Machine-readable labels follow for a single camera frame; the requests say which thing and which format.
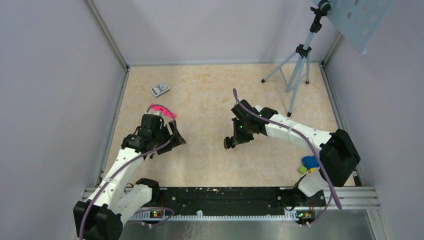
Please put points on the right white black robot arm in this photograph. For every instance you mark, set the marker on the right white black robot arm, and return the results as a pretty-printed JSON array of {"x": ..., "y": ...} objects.
[{"x": 335, "y": 152}]

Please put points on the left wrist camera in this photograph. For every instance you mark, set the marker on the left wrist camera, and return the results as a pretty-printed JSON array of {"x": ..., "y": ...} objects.
[{"x": 157, "y": 113}]

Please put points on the grey camera tripod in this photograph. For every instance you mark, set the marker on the grey camera tripod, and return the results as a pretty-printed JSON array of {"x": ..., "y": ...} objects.
[{"x": 302, "y": 66}]

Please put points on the pink rectangular block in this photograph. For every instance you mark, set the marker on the pink rectangular block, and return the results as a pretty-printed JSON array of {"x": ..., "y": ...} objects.
[{"x": 162, "y": 110}]

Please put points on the grey playing card box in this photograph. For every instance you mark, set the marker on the grey playing card box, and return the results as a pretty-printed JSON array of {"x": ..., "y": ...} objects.
[{"x": 160, "y": 89}]

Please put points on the perforated grey metal plate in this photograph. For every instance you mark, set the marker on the perforated grey metal plate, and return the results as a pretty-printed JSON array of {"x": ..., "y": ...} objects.
[{"x": 356, "y": 20}]

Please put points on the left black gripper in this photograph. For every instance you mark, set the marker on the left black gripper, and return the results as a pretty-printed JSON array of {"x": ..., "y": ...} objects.
[{"x": 175, "y": 138}]

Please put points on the small black case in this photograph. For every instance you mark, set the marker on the small black case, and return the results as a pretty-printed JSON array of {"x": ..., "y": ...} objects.
[{"x": 228, "y": 142}]

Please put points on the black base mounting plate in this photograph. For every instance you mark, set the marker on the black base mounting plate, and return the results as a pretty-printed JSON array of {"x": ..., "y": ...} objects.
[{"x": 233, "y": 201}]

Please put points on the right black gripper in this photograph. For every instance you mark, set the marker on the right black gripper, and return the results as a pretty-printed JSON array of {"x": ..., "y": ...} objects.
[{"x": 239, "y": 138}]

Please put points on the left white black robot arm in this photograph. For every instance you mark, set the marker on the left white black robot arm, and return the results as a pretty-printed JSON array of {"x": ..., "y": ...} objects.
[{"x": 104, "y": 213}]

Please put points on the green cube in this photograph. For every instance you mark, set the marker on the green cube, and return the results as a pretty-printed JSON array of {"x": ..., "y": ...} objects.
[{"x": 302, "y": 170}]

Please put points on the white cable duct rail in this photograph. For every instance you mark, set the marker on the white cable duct rail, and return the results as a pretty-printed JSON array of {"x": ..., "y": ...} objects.
[{"x": 200, "y": 216}]

